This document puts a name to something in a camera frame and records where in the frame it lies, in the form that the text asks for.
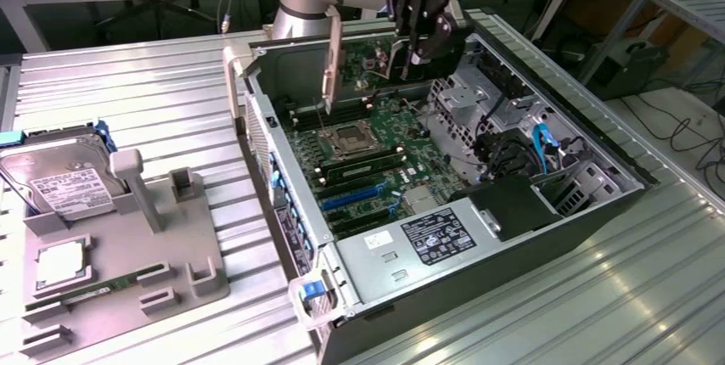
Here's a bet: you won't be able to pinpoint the graphics card with metal bracket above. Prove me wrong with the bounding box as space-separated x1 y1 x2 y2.
318 3 469 116

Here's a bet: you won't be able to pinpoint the silver disk bay cage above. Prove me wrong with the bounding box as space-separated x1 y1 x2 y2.
429 76 495 129

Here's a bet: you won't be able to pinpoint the green motherboard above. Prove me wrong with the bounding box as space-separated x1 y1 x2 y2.
271 84 471 241

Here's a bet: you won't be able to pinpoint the CPU socket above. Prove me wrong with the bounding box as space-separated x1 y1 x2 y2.
318 120 377 155

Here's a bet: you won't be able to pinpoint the black box device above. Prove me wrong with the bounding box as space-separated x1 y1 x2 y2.
586 39 670 100

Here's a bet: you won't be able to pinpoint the installed RAM stick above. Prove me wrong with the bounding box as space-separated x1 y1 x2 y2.
318 149 407 184

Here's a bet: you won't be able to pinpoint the blue expansion slot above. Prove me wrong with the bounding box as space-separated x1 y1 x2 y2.
321 183 387 210

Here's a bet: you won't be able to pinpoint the black fan shroud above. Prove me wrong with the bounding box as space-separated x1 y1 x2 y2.
467 175 564 243

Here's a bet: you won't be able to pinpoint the grey power supply unit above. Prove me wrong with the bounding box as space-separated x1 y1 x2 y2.
335 200 503 306

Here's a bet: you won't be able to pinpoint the open black PC case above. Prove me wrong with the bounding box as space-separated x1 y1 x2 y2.
222 8 661 365

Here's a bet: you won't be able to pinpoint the hard disk with blue carrier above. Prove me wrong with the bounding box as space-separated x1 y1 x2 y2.
0 120 119 222

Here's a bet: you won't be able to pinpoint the grey parts rack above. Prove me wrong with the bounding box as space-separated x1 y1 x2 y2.
0 148 232 358

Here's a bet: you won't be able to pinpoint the green RAM stick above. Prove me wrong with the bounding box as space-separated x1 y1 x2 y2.
24 266 167 312

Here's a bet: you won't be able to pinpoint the CPU chip silver lid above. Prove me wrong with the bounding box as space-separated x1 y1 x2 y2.
33 243 94 290

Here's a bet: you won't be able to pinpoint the black wire bundle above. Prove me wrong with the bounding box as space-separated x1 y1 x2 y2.
474 130 537 180

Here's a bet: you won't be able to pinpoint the blue SATA wire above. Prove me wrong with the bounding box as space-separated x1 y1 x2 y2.
530 121 549 176

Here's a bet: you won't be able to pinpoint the metal slat shelf frame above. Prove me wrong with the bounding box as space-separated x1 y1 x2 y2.
577 0 725 86

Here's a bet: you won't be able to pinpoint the black cables on white table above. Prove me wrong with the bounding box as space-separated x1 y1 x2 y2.
620 97 725 171

